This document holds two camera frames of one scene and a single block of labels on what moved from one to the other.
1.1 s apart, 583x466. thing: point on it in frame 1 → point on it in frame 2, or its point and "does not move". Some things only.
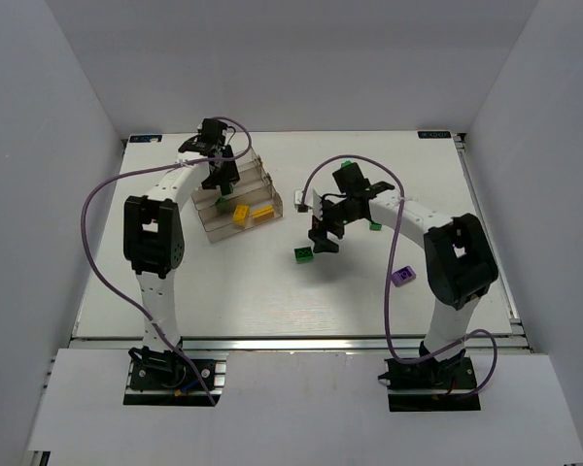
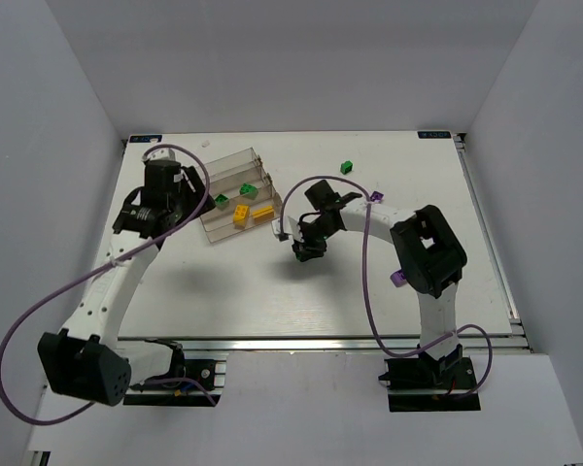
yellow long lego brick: x=264 y=214 does not move
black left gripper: x=222 y=171 → x=194 y=189
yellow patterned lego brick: x=240 y=214 does not move
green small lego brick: x=222 y=205 does not move
